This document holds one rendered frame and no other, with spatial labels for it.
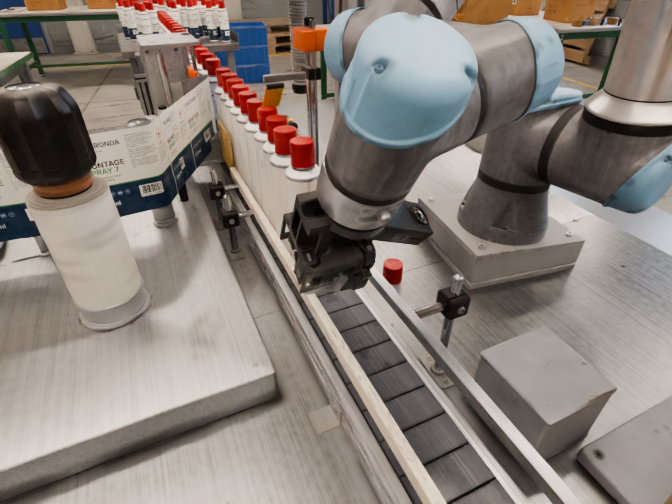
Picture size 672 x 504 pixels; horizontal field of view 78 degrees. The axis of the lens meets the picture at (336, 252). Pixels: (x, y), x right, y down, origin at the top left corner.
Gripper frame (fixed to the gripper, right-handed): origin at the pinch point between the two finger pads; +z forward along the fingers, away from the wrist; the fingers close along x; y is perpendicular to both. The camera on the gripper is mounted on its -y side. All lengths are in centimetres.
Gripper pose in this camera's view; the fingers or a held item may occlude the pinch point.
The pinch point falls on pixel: (333, 278)
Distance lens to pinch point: 55.2
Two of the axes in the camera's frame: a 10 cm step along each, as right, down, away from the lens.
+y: -9.1, 2.5, -3.4
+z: -2.0, 4.5, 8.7
